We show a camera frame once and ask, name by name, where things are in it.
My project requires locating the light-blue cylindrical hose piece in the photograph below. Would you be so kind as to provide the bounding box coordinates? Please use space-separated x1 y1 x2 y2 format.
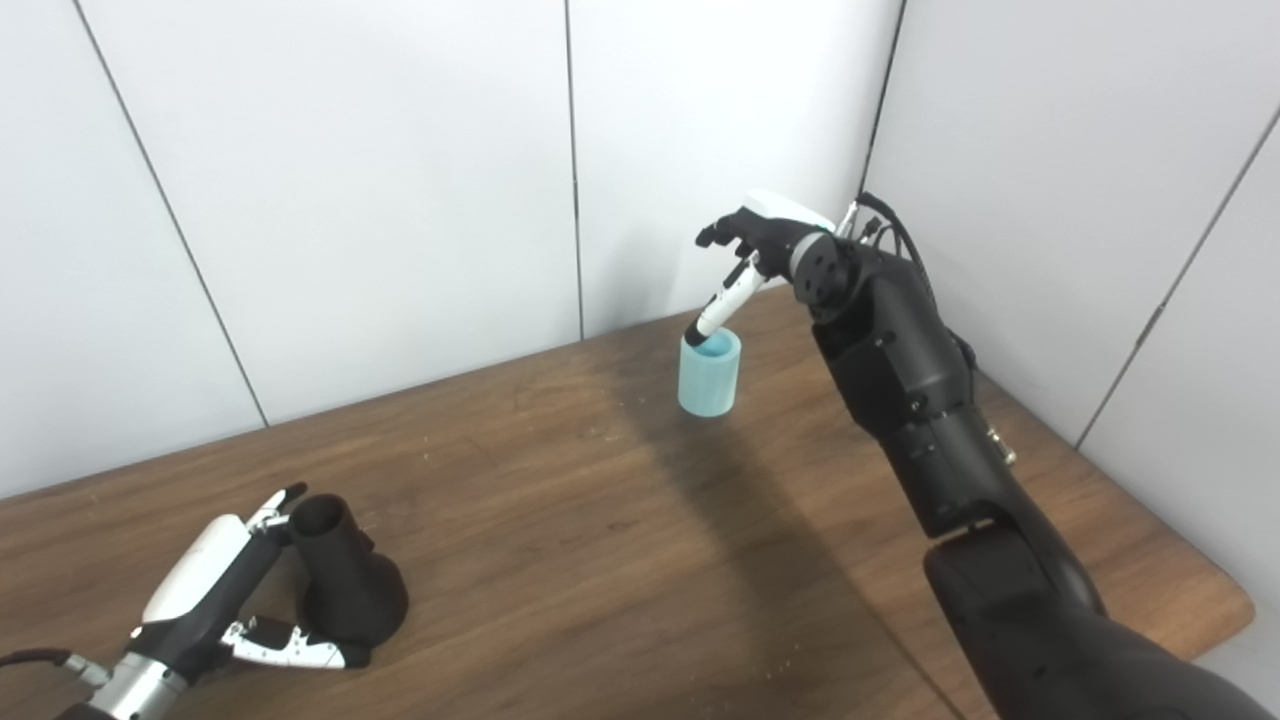
678 326 743 418

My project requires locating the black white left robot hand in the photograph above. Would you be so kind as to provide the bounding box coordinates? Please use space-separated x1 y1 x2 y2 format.
128 482 373 689

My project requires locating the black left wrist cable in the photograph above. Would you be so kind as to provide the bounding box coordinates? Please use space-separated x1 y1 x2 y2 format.
0 648 111 691

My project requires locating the black funnel-shaped nozzle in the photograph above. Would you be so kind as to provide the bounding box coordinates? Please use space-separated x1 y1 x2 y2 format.
290 494 410 651

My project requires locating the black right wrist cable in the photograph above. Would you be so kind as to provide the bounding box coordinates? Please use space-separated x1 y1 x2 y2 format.
838 190 976 371

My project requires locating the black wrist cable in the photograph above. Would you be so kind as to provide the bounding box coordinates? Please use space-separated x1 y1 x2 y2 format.
838 190 976 371
0 648 111 691

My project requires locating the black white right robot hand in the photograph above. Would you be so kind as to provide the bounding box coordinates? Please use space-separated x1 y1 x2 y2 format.
685 188 836 348

